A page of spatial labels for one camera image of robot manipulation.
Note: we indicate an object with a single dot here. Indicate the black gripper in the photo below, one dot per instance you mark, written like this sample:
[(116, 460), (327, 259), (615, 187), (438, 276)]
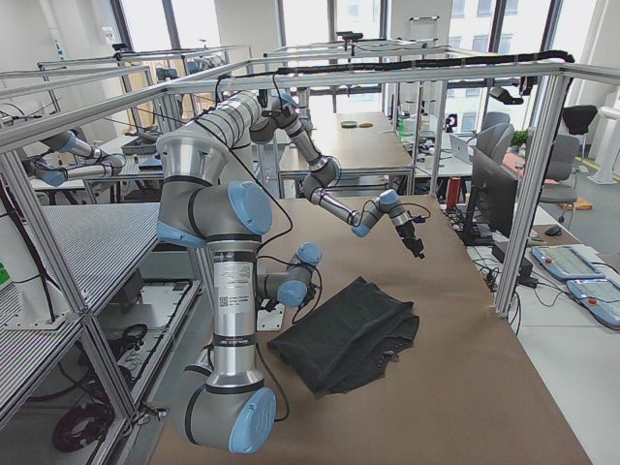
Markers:
[(408, 237)]

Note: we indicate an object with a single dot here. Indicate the black t-shirt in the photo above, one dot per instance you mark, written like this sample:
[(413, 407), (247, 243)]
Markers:
[(348, 341)]

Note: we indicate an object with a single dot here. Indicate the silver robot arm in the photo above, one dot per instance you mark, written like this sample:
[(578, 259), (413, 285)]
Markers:
[(225, 403), (324, 171)]

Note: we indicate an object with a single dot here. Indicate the red cylinder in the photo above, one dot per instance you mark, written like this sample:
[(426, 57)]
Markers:
[(453, 192)]

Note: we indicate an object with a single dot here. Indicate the black computer monitor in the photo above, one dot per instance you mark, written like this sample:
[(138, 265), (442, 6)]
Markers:
[(493, 194)]

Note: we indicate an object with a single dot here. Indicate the silver laptop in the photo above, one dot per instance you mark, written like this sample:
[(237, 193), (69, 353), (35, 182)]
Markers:
[(461, 149)]

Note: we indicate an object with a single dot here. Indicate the grey office chair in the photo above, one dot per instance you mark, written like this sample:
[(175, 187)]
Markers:
[(560, 166)]

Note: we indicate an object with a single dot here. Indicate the blue teach pendant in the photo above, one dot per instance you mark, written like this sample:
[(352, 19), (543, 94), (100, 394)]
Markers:
[(600, 297), (564, 263)]

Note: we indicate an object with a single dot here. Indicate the striped aluminium work table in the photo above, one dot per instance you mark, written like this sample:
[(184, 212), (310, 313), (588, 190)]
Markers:
[(103, 245)]

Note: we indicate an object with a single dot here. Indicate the aluminium frame profile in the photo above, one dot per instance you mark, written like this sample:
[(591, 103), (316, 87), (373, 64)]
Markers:
[(443, 63)]

